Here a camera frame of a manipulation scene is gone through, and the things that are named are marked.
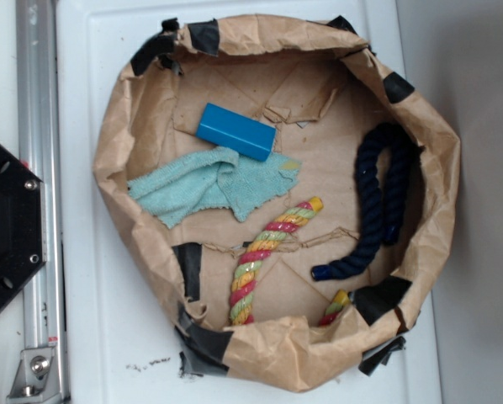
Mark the blue rectangular block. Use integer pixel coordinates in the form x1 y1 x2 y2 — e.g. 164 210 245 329
196 104 276 162

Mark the light teal cloth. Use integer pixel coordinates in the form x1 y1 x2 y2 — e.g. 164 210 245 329
128 146 301 229

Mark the brown paper bag bin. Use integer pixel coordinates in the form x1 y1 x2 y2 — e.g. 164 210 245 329
93 14 460 392

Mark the multicolour twisted rope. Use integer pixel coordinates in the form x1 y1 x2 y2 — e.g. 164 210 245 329
228 195 352 327

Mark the dark navy rope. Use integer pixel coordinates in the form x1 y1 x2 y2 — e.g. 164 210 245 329
310 123 413 283

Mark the aluminium extrusion rail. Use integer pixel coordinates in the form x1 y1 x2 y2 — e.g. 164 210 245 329
15 1 71 403

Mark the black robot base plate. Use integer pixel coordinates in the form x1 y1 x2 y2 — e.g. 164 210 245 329
0 144 45 313

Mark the metal corner bracket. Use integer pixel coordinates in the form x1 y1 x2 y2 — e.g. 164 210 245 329
6 347 62 404

